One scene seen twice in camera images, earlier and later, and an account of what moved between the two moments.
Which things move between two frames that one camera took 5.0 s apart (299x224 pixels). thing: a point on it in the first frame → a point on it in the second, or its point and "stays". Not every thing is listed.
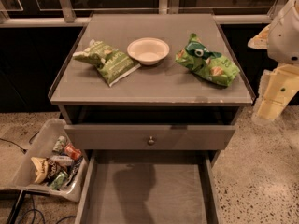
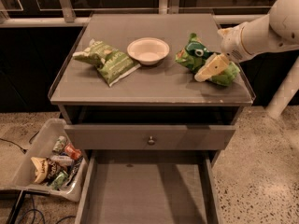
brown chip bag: x=45 y=170 stays
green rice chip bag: x=206 y=63 stays
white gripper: x=284 y=38 → x=234 y=45
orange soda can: x=70 y=150 stays
